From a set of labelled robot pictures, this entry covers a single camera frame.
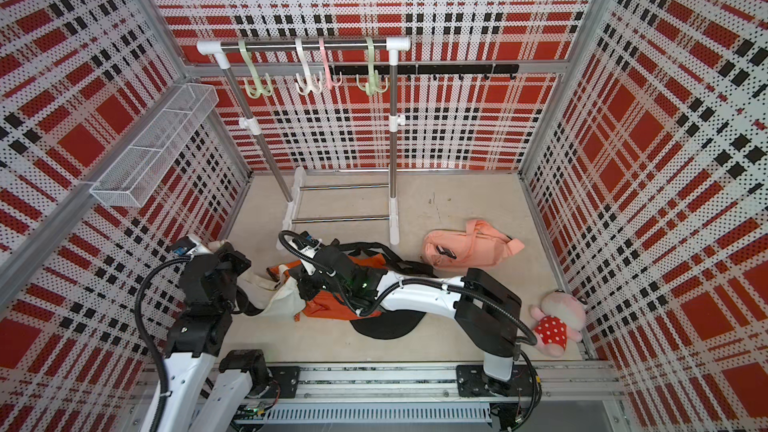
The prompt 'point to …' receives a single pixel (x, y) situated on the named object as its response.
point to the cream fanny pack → (276, 299)
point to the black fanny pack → (388, 324)
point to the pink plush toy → (561, 314)
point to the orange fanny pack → (330, 305)
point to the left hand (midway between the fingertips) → (237, 244)
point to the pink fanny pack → (479, 246)
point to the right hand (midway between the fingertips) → (295, 271)
